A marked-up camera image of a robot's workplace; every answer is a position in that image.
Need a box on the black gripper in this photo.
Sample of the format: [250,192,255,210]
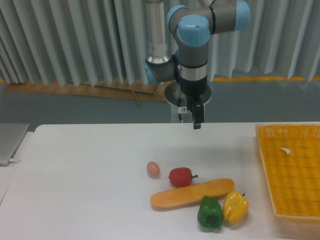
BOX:
[180,76,207,130]

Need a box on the long orange bread loaf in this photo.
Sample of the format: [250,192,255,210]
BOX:
[150,178,235,210]

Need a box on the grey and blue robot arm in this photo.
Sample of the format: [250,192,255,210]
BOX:
[143,0,251,130]

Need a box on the yellow woven basket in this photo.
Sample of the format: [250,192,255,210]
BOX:
[255,123,320,222]

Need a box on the brown cardboard sheet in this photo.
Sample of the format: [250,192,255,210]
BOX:
[4,78,170,106]

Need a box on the red bell pepper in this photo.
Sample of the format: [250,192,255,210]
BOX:
[168,167,198,188]

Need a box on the brown egg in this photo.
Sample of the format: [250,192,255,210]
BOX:
[146,161,160,178]

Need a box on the white paper scrap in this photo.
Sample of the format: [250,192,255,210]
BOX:
[280,147,291,155]

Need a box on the green bell pepper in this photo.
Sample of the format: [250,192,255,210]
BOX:
[197,195,223,228]

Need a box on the yellow bell pepper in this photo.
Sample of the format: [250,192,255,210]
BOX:
[222,190,249,225]

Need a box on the silver laptop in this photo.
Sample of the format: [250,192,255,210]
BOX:
[0,123,29,167]

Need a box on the black cable on pedestal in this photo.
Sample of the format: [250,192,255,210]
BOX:
[177,98,185,124]

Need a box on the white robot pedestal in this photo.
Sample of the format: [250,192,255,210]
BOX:
[164,81,212,124]

